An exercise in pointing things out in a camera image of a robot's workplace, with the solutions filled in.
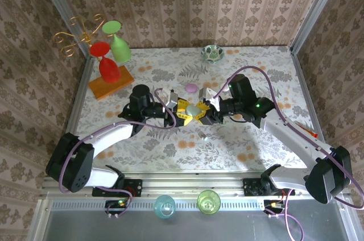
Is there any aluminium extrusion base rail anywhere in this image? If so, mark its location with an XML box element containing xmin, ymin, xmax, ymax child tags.
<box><xmin>39</xmin><ymin>174</ymin><xmax>349</xmax><ymax>196</ymax></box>

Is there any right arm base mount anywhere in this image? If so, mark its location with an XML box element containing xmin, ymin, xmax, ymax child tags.
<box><xmin>243</xmin><ymin>177</ymin><xmax>296</xmax><ymax>196</ymax></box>

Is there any floral tablecloth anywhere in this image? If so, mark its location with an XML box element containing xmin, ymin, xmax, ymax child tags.
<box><xmin>69</xmin><ymin>46</ymin><xmax>316</xmax><ymax>172</ymax></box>

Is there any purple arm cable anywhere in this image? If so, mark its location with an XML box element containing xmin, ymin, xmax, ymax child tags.
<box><xmin>58</xmin><ymin>89</ymin><xmax>179</xmax><ymax>219</ymax></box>
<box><xmin>212</xmin><ymin>66</ymin><xmax>364</xmax><ymax>240</ymax></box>

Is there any patterned ceramic bowl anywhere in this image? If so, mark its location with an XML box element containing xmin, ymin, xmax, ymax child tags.
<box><xmin>201</xmin><ymin>44</ymin><xmax>225</xmax><ymax>65</ymax></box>

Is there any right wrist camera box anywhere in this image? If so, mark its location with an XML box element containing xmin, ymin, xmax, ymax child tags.
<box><xmin>198</xmin><ymin>86</ymin><xmax>217</xmax><ymax>103</ymax></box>

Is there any green wine glass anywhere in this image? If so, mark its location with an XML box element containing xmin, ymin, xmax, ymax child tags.
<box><xmin>101</xmin><ymin>20</ymin><xmax>132</xmax><ymax>64</ymax></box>

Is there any teal glass cup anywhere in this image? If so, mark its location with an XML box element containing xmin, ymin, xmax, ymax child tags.
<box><xmin>154</xmin><ymin>194</ymin><xmax>176</xmax><ymax>219</ymax></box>

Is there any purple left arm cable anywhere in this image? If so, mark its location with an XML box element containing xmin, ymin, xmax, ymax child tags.
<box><xmin>58</xmin><ymin>89</ymin><xmax>179</xmax><ymax>219</ymax></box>

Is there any orange wooden base block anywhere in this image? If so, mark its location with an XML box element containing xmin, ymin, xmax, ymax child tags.
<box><xmin>88</xmin><ymin>65</ymin><xmax>135</xmax><ymax>101</ymax></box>

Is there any green glass cup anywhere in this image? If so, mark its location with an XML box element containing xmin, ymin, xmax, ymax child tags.
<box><xmin>197</xmin><ymin>189</ymin><xmax>221</xmax><ymax>215</ymax></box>

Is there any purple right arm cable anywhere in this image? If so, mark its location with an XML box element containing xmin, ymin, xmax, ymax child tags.
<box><xmin>212</xmin><ymin>66</ymin><xmax>364</xmax><ymax>240</ymax></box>

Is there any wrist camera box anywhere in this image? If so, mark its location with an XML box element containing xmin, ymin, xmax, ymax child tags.
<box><xmin>198</xmin><ymin>86</ymin><xmax>217</xmax><ymax>103</ymax></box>
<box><xmin>158</xmin><ymin>88</ymin><xmax>179</xmax><ymax>110</ymax></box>

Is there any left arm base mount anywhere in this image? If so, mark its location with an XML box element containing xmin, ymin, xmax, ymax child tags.
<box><xmin>92</xmin><ymin>178</ymin><xmax>143</xmax><ymax>198</ymax></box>

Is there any red wine glass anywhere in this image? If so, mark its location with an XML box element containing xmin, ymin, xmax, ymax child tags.
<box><xmin>89</xmin><ymin>41</ymin><xmax>121</xmax><ymax>83</ymax></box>

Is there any small black controller board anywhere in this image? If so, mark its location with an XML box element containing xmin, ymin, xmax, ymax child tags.
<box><xmin>105</xmin><ymin>200</ymin><xmax>129</xmax><ymax>215</ymax></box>
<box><xmin>263</xmin><ymin>200</ymin><xmax>285</xmax><ymax>215</ymax></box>

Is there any grey slotted cable duct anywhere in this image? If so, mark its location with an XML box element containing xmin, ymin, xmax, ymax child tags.
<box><xmin>51</xmin><ymin>200</ymin><xmax>342</xmax><ymax>210</ymax></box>

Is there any aluminium frame post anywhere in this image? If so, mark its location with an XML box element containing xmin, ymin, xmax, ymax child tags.
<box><xmin>289</xmin><ymin>0</ymin><xmax>346</xmax><ymax>54</ymax></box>
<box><xmin>32</xmin><ymin>0</ymin><xmax>94</xmax><ymax>57</ymax></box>

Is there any grey metal sheet panel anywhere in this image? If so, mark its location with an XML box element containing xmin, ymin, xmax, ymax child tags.
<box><xmin>36</xmin><ymin>209</ymin><xmax>356</xmax><ymax>241</ymax></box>

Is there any mint green earbud case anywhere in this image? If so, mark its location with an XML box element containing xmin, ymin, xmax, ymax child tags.
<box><xmin>185</xmin><ymin>103</ymin><xmax>201</xmax><ymax>117</ymax></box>

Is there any gold wire glass rack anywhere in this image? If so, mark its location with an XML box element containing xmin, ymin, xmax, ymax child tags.
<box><xmin>54</xmin><ymin>13</ymin><xmax>106</xmax><ymax>57</ymax></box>

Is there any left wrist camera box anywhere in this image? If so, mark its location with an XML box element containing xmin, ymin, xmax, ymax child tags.
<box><xmin>158</xmin><ymin>88</ymin><xmax>179</xmax><ymax>110</ymax></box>

